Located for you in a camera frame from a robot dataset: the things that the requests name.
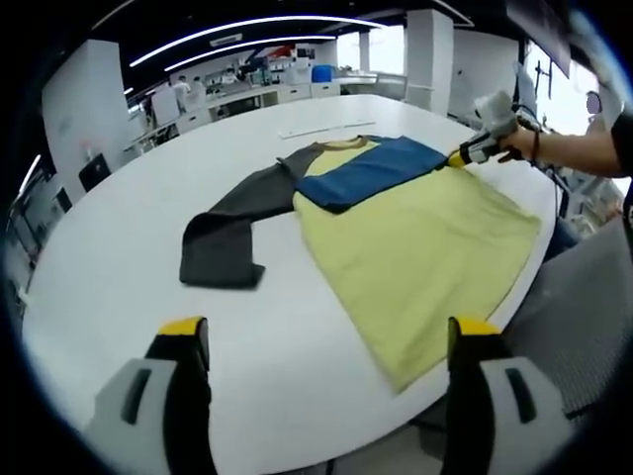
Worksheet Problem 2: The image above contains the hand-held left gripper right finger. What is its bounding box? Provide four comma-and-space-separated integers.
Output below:
447, 316, 571, 475

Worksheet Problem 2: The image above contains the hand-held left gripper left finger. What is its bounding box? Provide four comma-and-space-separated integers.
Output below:
87, 316, 218, 475

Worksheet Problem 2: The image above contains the yellow grey blue garment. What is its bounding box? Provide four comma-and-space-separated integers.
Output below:
178, 133, 544, 396

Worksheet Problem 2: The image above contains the person's right hand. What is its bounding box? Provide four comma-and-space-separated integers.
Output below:
496, 126, 540, 165

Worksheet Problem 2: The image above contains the white square pillar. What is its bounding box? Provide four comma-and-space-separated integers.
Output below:
41, 39, 131, 194
405, 8, 455, 111

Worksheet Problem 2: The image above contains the grey chair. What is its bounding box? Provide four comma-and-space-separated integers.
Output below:
508, 215, 633, 423

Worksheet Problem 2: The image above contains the black square object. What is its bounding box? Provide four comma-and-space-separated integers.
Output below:
78, 152, 113, 193

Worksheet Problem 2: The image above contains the white cabinet row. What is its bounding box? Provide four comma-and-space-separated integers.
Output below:
122, 80, 343, 150

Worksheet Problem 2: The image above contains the long ceiling light strip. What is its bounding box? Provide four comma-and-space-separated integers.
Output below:
163, 34, 338, 73
129, 15, 388, 68

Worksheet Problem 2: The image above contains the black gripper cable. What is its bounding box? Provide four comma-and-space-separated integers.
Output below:
538, 161, 571, 220

